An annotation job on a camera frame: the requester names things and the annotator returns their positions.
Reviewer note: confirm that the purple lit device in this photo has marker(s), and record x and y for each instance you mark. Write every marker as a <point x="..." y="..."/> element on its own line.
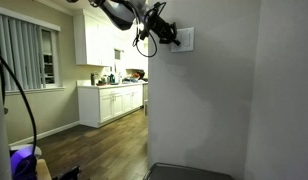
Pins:
<point x="23" y="161"/>

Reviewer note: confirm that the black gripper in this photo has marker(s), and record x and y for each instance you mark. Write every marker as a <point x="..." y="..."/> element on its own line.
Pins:
<point x="167" y="33"/>

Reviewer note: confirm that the green bottle on counter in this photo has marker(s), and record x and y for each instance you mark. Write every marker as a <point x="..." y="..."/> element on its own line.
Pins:
<point x="112" y="78"/>

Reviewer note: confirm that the window with vertical blinds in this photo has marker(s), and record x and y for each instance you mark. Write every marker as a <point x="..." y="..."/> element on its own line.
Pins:
<point x="29" y="47"/>

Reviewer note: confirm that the white upper kitchen cabinets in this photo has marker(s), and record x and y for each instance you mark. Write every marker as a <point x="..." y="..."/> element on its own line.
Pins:
<point x="99" y="43"/>

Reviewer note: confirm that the white wall switch plate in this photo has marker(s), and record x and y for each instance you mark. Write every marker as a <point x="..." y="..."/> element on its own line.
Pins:
<point x="186" y="38"/>

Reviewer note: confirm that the white kitchen cabinets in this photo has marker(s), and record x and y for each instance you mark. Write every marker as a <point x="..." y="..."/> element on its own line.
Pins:
<point x="99" y="43"/>
<point x="100" y="105"/>

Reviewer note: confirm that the dark grey robot base plate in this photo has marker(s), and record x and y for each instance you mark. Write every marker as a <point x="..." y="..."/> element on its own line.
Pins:
<point x="164" y="171"/>

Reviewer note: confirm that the white lower kitchen cabinets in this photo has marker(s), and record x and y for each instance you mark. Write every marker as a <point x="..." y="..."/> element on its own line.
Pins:
<point x="100" y="105"/>

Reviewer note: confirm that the dark bottle on counter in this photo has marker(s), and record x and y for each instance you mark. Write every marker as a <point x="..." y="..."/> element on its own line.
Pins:
<point x="93" y="79"/>

